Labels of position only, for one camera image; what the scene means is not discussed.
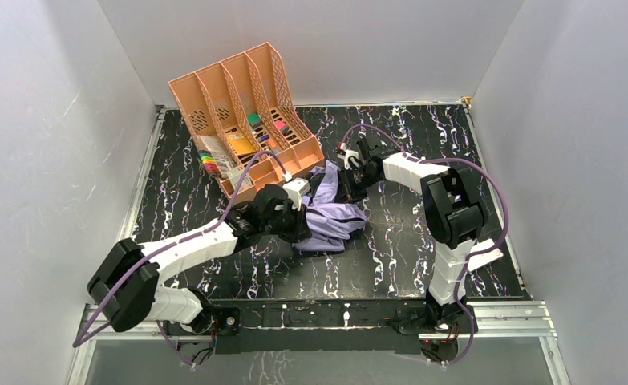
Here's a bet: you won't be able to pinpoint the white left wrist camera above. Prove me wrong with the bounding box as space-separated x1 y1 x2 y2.
282 172 310 210

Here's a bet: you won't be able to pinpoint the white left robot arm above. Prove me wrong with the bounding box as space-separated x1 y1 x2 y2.
87 178 310 334

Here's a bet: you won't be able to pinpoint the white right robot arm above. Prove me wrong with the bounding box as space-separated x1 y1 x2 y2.
336 138 488 326

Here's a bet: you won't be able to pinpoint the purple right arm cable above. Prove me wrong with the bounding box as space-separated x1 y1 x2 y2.
340 123 510 367

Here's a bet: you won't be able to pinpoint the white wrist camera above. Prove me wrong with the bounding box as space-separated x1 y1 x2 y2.
337 142 362 171
282 172 310 210

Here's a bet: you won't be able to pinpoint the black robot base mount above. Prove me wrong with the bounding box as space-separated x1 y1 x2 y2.
162 298 479 363

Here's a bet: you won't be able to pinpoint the yellow sticky note pad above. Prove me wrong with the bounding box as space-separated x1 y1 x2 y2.
225 132 257 156

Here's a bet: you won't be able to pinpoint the orange plastic desk organizer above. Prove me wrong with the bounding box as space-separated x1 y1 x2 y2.
168 43 325 201

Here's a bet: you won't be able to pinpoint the lavender folding umbrella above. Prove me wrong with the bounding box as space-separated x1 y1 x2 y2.
293 160 367 253

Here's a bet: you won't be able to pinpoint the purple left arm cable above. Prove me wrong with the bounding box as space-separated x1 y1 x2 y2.
72 150 292 367

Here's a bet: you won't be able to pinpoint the small white red box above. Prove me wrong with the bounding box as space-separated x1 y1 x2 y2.
227 168 253 190

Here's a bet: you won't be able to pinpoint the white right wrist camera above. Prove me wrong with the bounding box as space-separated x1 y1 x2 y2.
337 142 362 171

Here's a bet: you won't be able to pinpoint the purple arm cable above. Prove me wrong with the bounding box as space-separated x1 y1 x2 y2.
340 123 510 367
72 150 292 367

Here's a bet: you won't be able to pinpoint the colourful marker pen pack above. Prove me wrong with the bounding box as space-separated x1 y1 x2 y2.
198 149 225 177

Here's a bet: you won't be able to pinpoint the white yellow card box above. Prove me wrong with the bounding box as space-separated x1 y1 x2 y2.
468 239 504 272

